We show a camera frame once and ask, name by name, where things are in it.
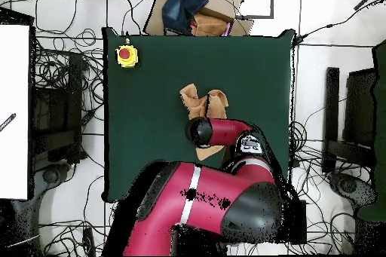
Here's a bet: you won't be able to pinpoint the green cloth sheet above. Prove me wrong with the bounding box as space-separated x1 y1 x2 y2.
357 39 386 222

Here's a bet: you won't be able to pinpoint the peach terry towel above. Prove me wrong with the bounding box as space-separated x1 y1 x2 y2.
179 83 229 161

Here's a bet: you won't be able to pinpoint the black striped bar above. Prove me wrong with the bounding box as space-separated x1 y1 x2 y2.
0 112 17 133

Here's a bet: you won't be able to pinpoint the blue jeans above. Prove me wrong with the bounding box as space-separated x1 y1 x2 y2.
161 0 210 35

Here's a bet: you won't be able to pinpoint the black pedestal leg with knob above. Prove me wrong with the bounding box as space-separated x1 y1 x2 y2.
29 162 72 203
328 171 378 210

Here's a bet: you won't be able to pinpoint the black cable with plug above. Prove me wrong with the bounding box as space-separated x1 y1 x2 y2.
293 0 386 45

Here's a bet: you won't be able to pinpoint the black upright bar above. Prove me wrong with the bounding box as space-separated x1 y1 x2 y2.
321 66 341 174

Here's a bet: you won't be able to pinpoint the yellow emergency stop button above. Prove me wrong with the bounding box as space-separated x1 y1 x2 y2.
115 44 140 69

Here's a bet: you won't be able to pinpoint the black flat panel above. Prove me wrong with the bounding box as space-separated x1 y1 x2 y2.
342 68 378 149

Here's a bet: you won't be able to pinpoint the white panel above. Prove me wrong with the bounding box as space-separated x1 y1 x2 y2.
0 24 30 200

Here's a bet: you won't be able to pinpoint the curved black cable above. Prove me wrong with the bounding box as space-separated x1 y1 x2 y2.
114 0 142 36

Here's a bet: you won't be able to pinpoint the crumpled orange cloth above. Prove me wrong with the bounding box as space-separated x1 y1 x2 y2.
190 13 231 37

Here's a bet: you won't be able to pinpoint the black cable tangle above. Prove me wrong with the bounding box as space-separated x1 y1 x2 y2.
287 121 372 255
31 27 106 125

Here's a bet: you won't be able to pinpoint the brown cardboard box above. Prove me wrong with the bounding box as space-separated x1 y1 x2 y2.
143 0 255 37

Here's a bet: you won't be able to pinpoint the looped black cable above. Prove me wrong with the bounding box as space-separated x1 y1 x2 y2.
35 0 81 34

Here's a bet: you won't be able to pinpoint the dark green table cloth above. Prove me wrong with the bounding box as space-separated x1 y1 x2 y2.
101 26 297 203

